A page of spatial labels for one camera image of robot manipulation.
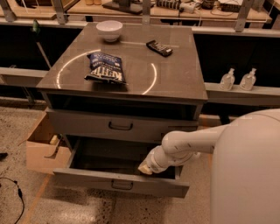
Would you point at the power strip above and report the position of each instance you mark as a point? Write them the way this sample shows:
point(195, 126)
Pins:
point(176, 5)

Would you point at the blue chip bag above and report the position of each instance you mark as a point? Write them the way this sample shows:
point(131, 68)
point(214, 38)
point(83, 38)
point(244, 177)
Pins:
point(105, 68)

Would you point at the green handled tool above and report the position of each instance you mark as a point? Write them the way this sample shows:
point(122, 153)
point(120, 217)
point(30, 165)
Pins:
point(35, 30)

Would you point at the grey top drawer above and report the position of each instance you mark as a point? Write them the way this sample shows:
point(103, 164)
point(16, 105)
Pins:
point(117, 127)

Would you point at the left sanitizer bottle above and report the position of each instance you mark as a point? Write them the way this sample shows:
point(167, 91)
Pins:
point(227, 80)

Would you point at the wooden workbench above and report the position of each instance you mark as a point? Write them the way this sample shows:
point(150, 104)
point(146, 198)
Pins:
point(78, 7)

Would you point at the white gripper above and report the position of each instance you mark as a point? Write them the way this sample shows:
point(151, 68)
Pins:
point(150, 161)

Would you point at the right sanitizer bottle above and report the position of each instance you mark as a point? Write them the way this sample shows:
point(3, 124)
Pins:
point(248, 80)

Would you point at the white bowl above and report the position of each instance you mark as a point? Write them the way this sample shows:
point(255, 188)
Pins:
point(109, 30)

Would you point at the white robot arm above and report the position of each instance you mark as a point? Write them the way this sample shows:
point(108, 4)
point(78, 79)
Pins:
point(245, 173)

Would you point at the grey drawer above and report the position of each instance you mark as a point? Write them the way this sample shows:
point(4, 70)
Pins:
point(113, 165)
point(117, 127)

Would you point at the grey drawer cabinet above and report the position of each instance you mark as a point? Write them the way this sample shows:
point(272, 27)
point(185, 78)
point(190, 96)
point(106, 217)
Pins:
point(158, 87)

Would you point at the cardboard box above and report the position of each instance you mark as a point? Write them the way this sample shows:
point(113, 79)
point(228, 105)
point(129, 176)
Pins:
point(44, 150)

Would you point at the grey metal shelf rail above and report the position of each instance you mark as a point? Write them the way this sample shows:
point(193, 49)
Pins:
point(257, 96)

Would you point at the black snack bar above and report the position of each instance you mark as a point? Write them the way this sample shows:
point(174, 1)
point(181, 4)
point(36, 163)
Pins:
point(159, 48)

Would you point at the sanitizer bottle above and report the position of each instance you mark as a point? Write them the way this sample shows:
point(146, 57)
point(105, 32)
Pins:
point(227, 80)
point(248, 80)

